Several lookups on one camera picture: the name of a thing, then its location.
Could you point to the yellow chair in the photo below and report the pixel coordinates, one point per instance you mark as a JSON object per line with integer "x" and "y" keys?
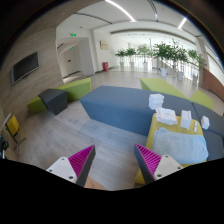
{"x": 13, "y": 128}

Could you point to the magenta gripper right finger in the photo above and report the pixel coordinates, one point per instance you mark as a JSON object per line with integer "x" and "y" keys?
{"x": 154, "y": 166}

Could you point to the green bench left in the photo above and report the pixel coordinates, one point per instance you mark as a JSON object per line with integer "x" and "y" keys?
{"x": 75, "y": 90}

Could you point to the framed wall poster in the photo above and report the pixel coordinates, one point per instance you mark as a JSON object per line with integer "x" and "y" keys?
{"x": 104, "y": 45}

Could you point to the small white bottle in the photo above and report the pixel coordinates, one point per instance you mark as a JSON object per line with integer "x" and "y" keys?
{"x": 195, "y": 126}

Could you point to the wall-mounted black television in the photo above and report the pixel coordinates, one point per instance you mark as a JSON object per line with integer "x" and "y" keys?
{"x": 24, "y": 67}

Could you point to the dark grey ottoman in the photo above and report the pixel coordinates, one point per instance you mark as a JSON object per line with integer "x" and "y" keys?
{"x": 55, "y": 100}

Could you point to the stack of white towels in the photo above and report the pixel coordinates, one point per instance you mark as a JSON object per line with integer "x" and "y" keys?
{"x": 156, "y": 101}

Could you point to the large blue-grey bench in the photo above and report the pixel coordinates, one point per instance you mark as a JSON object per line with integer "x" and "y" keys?
{"x": 121, "y": 107}

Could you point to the light blue towel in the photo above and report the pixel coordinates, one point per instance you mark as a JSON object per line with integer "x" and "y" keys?
{"x": 184, "y": 148}

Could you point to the small white box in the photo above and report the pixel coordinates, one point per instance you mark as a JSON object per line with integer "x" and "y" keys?
{"x": 205, "y": 123}

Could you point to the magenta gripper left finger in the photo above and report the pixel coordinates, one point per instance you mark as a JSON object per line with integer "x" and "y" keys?
{"x": 75, "y": 168}

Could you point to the crumpled white cloth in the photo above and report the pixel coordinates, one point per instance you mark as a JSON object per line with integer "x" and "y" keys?
{"x": 166, "y": 116}

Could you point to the red bin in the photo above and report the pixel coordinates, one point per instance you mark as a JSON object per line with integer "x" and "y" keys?
{"x": 105, "y": 66}

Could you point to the white folded paper card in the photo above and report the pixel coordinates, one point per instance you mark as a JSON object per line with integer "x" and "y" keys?
{"x": 186, "y": 118}

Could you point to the potted plant in white planter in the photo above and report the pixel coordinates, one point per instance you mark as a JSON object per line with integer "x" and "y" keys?
{"x": 163, "y": 52}

